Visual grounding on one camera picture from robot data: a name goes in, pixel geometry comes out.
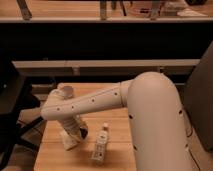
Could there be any black chair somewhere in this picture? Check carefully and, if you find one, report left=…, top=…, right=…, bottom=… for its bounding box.
left=0, top=61, right=42, bottom=171

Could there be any dark panel at right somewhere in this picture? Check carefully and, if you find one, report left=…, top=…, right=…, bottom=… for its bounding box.
left=183, top=41, right=213, bottom=151

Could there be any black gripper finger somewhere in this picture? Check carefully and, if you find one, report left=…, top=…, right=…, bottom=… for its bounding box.
left=80, top=128, right=88, bottom=139

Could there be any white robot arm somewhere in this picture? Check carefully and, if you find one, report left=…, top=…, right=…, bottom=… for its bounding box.
left=41, top=72, right=193, bottom=171

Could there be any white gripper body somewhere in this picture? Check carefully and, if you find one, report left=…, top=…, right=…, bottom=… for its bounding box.
left=59, top=116, right=88, bottom=140

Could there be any grey metal shelf rail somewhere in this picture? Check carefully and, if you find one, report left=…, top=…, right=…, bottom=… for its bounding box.
left=13, top=59, right=200, bottom=77

